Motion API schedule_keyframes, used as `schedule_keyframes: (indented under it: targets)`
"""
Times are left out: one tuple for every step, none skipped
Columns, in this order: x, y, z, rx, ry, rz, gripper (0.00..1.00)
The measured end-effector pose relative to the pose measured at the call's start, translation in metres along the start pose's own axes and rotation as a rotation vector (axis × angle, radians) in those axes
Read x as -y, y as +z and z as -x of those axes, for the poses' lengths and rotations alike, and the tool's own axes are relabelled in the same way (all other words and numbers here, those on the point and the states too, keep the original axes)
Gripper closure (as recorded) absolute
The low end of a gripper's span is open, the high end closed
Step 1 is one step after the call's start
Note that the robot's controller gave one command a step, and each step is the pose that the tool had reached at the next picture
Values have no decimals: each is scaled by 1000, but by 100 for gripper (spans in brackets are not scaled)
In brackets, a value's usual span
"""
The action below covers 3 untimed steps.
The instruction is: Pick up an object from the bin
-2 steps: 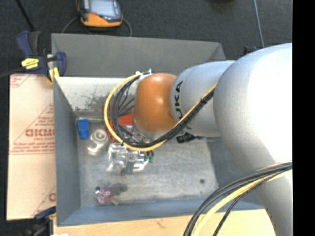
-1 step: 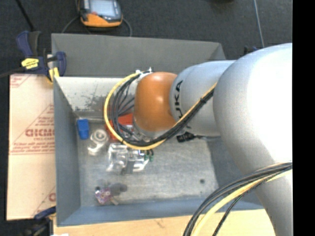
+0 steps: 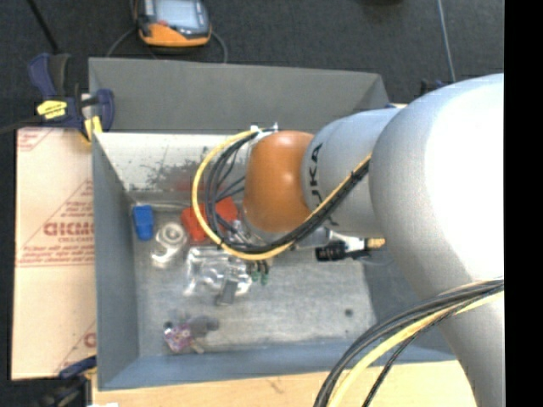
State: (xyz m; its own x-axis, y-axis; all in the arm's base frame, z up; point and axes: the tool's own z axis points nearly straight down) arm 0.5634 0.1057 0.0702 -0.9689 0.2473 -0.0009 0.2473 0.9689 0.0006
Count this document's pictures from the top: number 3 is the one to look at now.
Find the clear plastic packet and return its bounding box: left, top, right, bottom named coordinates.
left=182, top=246, right=253, bottom=299

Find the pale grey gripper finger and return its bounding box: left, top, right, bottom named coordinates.
left=215, top=269, right=238, bottom=307

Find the black cylinder on white bracket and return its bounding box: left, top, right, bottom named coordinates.
left=296, top=226, right=386, bottom=264

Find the brown cardboard board, red print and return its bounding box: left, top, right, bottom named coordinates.
left=9, top=126, right=98, bottom=382

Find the grey toy animal, purple dress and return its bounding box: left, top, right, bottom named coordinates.
left=163, top=309, right=221, bottom=355

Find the grey metal bin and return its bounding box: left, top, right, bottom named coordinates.
left=87, top=57, right=458, bottom=392

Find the blue cup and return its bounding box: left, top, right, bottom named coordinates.
left=132, top=203, right=154, bottom=243

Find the red-orange block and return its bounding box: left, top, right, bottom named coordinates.
left=181, top=196, right=239, bottom=244

